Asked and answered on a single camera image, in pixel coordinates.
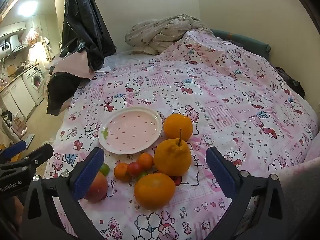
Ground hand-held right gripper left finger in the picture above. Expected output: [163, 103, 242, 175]
[19, 147, 105, 240]

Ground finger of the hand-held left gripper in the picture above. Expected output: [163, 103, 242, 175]
[0, 140, 27, 161]
[15, 144, 54, 172]

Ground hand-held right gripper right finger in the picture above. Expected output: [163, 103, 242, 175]
[205, 147, 288, 240]

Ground red apple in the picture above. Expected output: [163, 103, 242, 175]
[85, 171, 109, 203]

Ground small tangerine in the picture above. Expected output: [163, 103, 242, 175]
[114, 162, 132, 182]
[137, 153, 154, 170]

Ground red cherry tomato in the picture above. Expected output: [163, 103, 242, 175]
[127, 162, 143, 177]

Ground bumpy orange with stem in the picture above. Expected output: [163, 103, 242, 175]
[153, 129, 192, 177]

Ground pink speckled plate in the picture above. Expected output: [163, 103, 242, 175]
[98, 107, 163, 155]

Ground large smooth orange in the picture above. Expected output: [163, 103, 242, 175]
[163, 113, 194, 142]
[134, 173, 176, 211]

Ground white base cabinet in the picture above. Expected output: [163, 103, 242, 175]
[0, 76, 37, 118]

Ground white washing machine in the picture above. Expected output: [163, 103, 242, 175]
[23, 66, 45, 105]

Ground pink cartoon printed blanket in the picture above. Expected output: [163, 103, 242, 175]
[45, 29, 320, 240]

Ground pink and black cloth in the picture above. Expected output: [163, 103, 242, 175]
[46, 52, 95, 117]

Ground white water heater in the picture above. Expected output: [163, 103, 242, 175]
[9, 34, 20, 52]

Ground pink printed hanging bag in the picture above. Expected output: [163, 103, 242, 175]
[25, 27, 42, 45]

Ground black plastic sheet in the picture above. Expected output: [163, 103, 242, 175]
[61, 0, 116, 72]

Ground crumpled beige blanket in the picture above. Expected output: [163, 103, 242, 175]
[124, 15, 215, 55]

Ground white wall cabinets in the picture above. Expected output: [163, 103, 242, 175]
[0, 21, 27, 38]

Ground teal bed frame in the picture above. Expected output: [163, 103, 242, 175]
[210, 29, 272, 53]

